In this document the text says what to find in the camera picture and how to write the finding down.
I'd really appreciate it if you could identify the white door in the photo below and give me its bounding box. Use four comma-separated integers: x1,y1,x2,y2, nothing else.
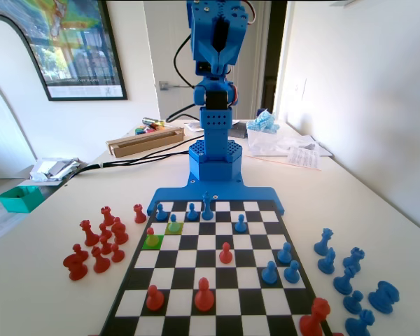
142,0,271,122

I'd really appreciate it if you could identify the white paper sheet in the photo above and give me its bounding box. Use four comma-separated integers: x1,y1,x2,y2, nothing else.
183,120,206,134

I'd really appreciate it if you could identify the metallic screwdriver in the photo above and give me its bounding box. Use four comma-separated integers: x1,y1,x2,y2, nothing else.
141,117,167,129

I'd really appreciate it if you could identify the clear plastic bag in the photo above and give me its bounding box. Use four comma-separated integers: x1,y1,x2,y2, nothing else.
246,127,333,158

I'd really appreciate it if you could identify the long brown cardboard box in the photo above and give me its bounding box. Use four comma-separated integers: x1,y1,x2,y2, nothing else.
105,127,186,158

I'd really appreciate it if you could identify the black framed poster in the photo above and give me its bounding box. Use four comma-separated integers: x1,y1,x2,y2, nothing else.
0,0,129,102

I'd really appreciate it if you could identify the printed paper sheet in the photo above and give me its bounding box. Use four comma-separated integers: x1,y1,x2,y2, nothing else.
286,146,323,172

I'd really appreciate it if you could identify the blue king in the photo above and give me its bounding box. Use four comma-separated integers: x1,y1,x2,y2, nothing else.
200,191,214,221

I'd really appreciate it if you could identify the red rook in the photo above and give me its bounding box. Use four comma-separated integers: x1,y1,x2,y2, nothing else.
132,204,148,224
100,206,116,227

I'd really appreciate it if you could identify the white arched panel dark rim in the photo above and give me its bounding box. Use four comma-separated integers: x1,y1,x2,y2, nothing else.
0,13,52,179

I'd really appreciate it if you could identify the black and white chessboard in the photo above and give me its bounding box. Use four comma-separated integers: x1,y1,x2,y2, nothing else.
99,199,333,336

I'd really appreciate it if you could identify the red bishop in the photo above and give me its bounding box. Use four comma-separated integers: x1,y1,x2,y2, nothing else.
91,246,111,274
111,216,130,245

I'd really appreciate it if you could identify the blue queen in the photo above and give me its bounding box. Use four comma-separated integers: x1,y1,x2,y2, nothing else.
313,227,335,256

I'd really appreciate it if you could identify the red queen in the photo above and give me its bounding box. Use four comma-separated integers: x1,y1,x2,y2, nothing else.
79,219,100,247

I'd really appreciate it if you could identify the green open box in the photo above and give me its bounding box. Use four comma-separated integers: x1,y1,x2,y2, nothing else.
0,185,46,214

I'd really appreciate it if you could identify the blue rook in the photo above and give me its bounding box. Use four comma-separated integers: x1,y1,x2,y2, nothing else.
367,280,400,314
342,246,366,274

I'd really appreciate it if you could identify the red king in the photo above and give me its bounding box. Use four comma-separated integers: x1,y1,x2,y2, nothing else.
298,297,332,336

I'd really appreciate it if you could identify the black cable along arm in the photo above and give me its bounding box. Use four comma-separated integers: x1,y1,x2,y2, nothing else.
166,33,202,123

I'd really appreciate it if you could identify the silver door handle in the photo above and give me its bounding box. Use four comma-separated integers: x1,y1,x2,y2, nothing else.
158,80,195,91

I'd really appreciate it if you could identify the black table cable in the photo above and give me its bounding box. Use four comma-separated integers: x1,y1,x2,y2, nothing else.
103,150,192,169
68,134,206,183

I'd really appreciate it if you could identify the blue arm base plate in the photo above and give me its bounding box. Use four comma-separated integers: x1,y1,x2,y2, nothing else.
147,171,286,216

